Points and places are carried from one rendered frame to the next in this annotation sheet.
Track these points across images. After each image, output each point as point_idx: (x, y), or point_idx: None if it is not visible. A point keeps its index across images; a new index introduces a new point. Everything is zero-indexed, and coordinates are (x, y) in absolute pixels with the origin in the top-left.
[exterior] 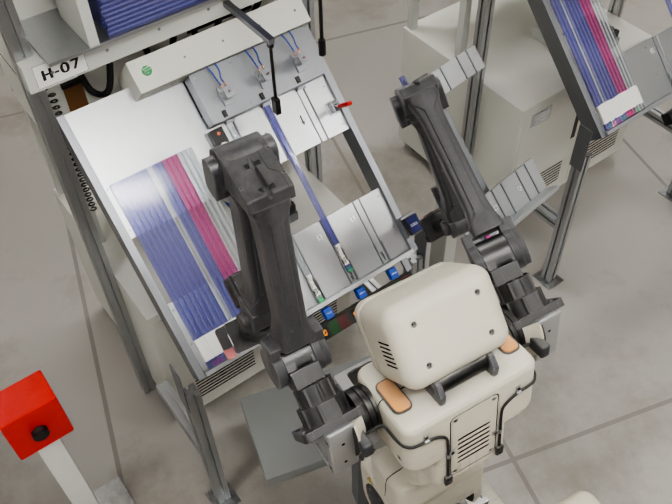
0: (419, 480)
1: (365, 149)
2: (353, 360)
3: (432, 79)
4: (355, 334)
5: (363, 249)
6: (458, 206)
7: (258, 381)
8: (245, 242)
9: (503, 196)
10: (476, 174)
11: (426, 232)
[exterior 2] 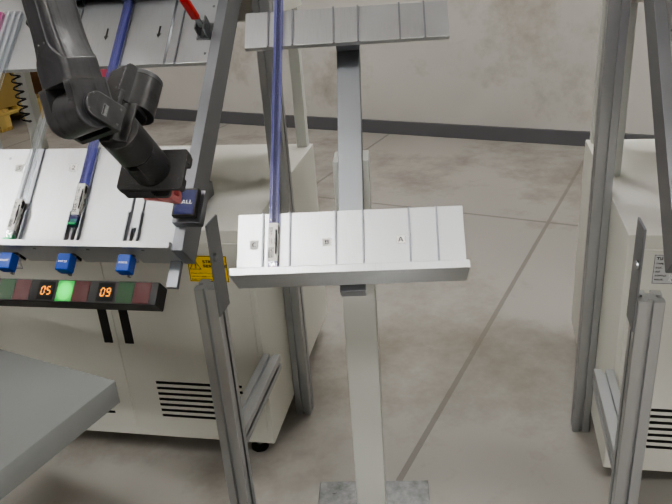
0: None
1: (206, 90)
2: (227, 498)
3: None
4: (268, 475)
5: (113, 211)
6: (44, 52)
7: (127, 450)
8: None
9: (355, 233)
10: (353, 195)
11: (120, 171)
